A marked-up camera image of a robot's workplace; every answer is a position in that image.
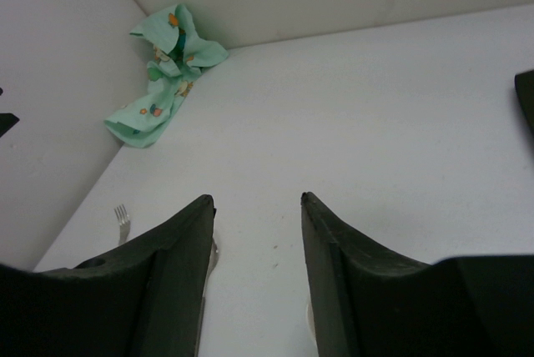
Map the purple ceramic mug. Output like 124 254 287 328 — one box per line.
305 298 316 343

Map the silver fork patterned handle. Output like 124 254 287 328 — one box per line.
113 204 131 245

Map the green cartoon print cloth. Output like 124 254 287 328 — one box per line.
104 3 229 148

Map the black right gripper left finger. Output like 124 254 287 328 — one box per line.
1 195 215 356

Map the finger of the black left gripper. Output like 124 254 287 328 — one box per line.
0 113 19 137

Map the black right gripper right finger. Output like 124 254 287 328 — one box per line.
301 193 533 356

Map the square brown glazed plate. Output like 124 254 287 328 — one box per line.
514 70 534 133

